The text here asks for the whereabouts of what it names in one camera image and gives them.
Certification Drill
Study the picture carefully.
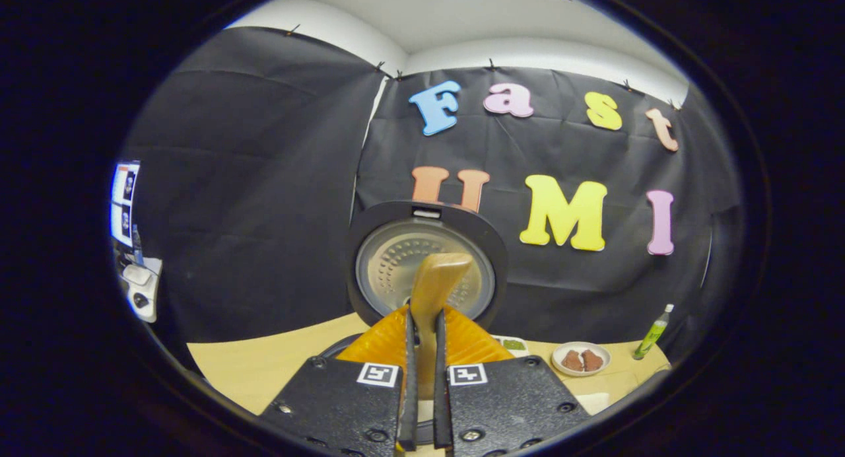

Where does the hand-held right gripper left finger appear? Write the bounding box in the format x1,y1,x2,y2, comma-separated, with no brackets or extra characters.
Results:
257,304,418,457

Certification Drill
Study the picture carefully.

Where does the bright display screen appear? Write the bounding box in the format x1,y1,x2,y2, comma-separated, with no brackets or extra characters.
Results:
110,160,141,248

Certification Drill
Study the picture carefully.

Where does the white device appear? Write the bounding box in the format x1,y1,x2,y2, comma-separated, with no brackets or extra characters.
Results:
121,258,163,324

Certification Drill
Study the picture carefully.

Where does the green tea bottle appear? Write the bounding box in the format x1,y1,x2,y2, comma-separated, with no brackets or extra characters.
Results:
632,304,675,361

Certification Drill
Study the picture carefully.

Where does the black and silver rice cooker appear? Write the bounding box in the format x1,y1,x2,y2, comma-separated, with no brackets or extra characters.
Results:
320,201,509,444

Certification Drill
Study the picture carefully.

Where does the white round plate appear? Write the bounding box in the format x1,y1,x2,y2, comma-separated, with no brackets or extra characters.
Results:
551,341,612,377

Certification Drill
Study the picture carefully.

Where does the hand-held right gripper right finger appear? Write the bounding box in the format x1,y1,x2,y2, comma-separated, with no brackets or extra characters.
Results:
432,304,592,457

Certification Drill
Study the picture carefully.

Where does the wooden spoon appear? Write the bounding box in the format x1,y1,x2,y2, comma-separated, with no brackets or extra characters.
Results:
409,252,475,405

